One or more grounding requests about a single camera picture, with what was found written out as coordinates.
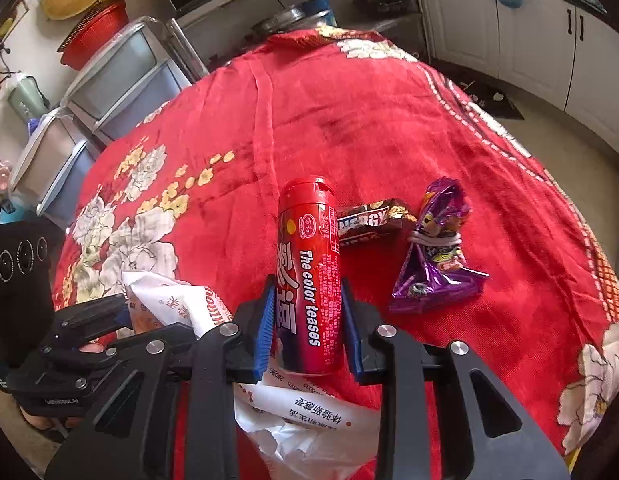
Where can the white kitchen cabinets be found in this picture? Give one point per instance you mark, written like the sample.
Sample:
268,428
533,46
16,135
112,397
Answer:
551,48

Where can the red floral tablecloth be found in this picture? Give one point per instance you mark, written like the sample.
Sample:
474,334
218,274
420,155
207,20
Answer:
191,193

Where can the black floor mat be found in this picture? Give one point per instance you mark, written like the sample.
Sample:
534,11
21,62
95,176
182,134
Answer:
491,98

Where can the person's left hand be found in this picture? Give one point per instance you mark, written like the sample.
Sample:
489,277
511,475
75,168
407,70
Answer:
43,423

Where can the black wok pan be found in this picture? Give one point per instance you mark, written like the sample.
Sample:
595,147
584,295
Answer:
383,8

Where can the red candy tube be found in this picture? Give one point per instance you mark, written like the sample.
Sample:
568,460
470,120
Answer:
308,295

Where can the grey plastic drawer unit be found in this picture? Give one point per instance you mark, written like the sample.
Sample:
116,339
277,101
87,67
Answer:
135,72

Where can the red plastic basin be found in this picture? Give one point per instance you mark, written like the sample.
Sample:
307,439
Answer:
98,26

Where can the white plastic bag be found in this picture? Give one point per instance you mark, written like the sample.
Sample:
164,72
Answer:
299,429

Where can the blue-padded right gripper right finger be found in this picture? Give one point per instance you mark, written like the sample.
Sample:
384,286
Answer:
484,431

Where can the purple snack wrapper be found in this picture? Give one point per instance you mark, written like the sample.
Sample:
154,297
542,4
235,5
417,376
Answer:
435,272

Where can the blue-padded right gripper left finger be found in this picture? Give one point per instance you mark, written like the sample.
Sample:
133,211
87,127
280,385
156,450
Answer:
130,431

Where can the brown energy bar wrapper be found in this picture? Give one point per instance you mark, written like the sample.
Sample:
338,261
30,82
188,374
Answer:
372,220

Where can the steel pot with lid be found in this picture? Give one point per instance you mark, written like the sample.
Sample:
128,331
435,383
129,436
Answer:
301,16

